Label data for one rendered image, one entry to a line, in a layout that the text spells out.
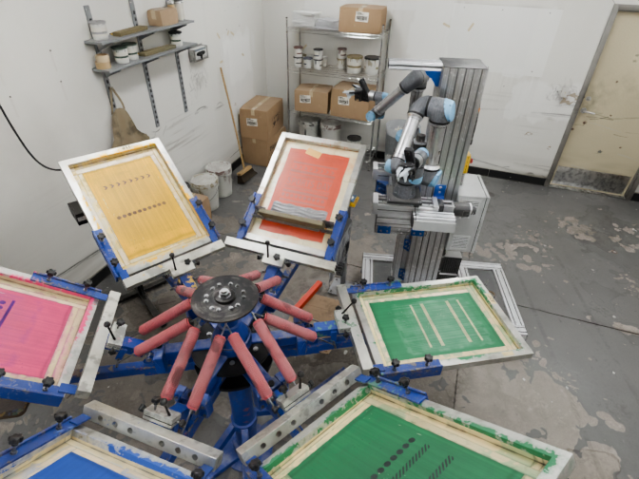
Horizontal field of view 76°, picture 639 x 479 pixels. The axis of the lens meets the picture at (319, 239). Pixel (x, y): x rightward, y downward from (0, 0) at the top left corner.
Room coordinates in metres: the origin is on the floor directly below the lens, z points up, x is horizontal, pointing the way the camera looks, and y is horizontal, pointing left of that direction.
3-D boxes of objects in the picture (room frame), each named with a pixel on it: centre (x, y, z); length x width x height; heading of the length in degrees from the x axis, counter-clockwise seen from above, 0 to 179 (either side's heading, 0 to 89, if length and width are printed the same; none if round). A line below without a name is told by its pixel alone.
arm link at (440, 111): (2.31, -0.67, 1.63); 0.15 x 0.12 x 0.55; 60
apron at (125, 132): (3.47, 1.74, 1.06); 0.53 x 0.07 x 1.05; 161
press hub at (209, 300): (1.32, 0.41, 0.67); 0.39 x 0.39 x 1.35
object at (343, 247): (2.31, -0.12, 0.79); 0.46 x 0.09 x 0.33; 161
